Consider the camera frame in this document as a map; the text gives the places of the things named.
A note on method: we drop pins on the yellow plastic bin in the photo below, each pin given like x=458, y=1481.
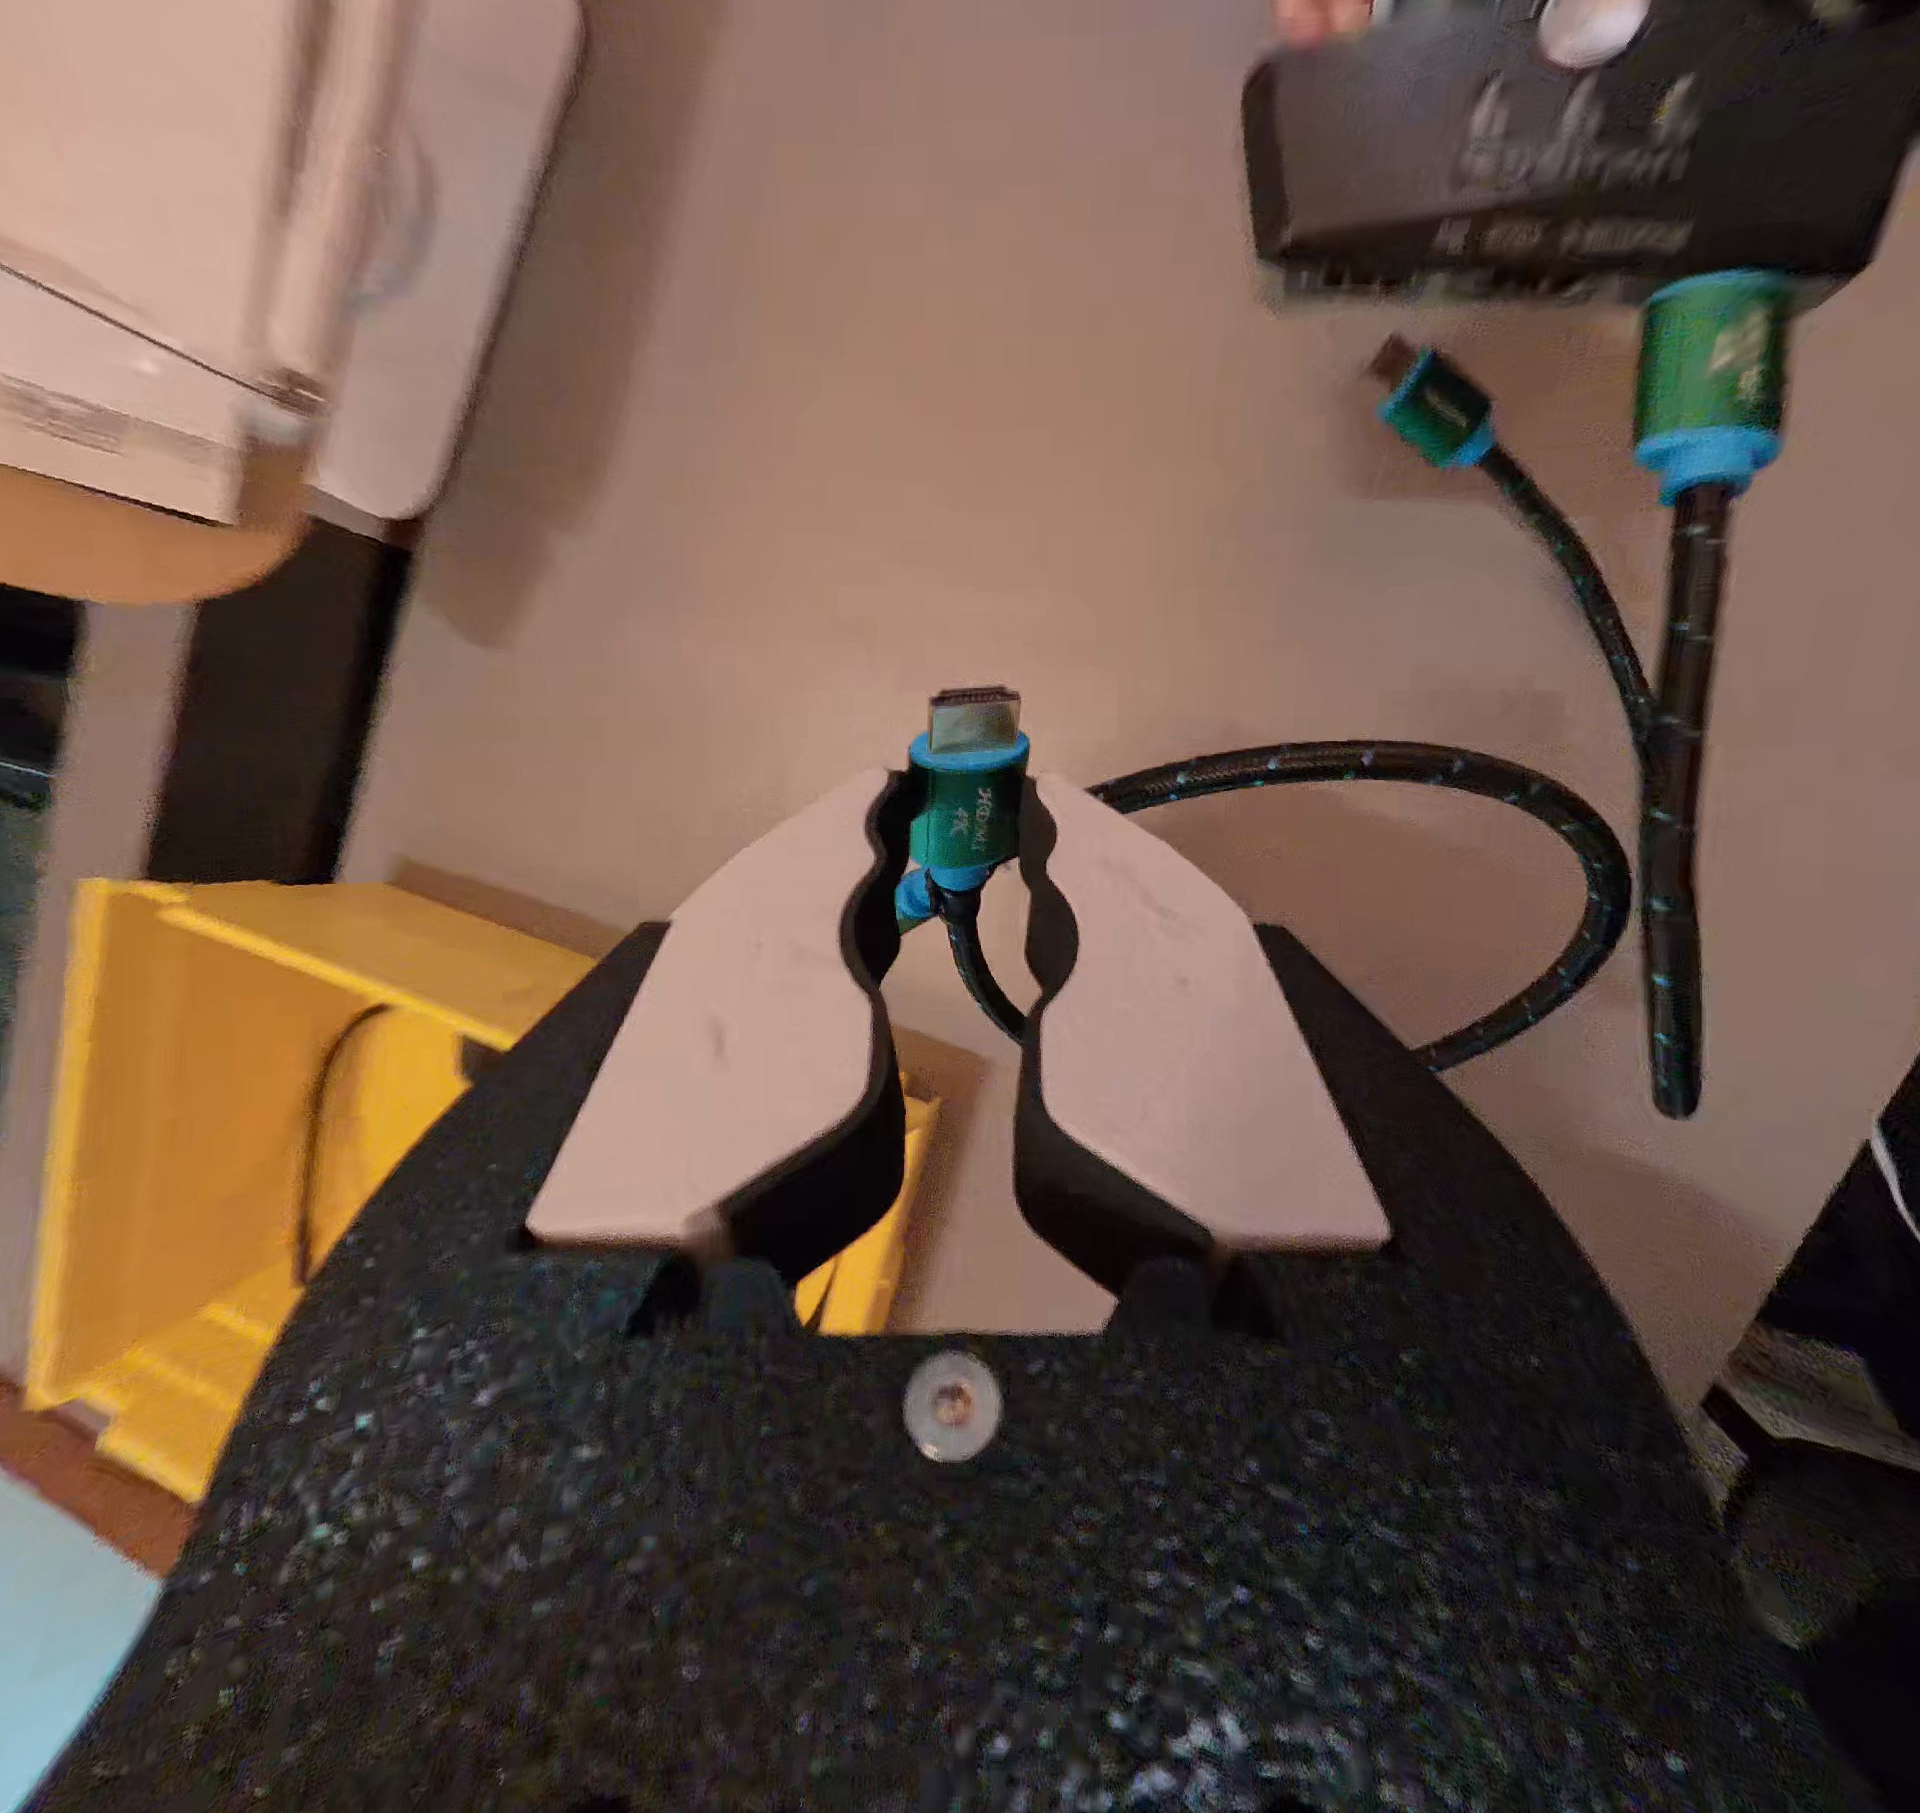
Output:
x=180, y=1094

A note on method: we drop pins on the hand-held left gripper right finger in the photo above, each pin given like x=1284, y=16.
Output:
x=1200, y=1078

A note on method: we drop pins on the grey desk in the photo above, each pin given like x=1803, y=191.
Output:
x=900, y=344

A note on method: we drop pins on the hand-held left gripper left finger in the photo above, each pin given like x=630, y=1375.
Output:
x=720, y=1064

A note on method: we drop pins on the black silver switch box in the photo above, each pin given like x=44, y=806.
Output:
x=1501, y=177

